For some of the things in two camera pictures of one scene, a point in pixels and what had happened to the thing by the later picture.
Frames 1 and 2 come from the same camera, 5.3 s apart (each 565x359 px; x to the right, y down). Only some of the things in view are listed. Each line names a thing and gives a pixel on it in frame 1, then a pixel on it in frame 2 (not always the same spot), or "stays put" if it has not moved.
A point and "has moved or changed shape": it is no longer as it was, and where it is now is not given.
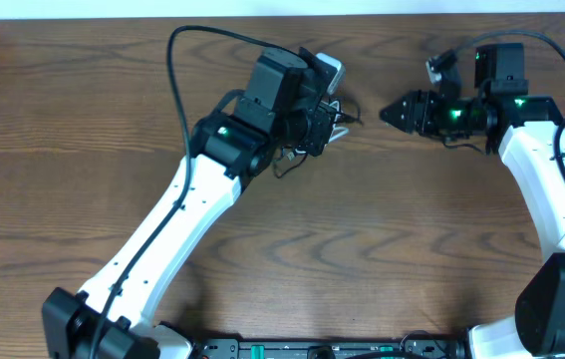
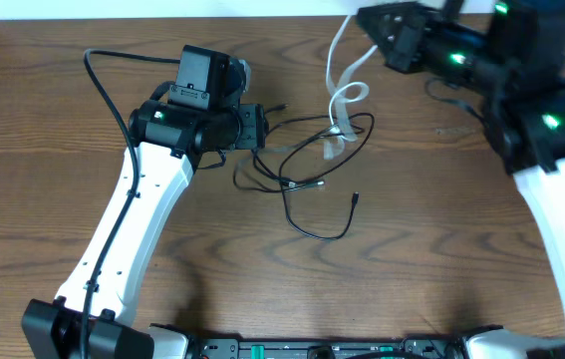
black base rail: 278,348 stays put
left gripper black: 322,128 to 251,126
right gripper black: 416,99 to 417,29
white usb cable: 344,130 has moved or changed shape
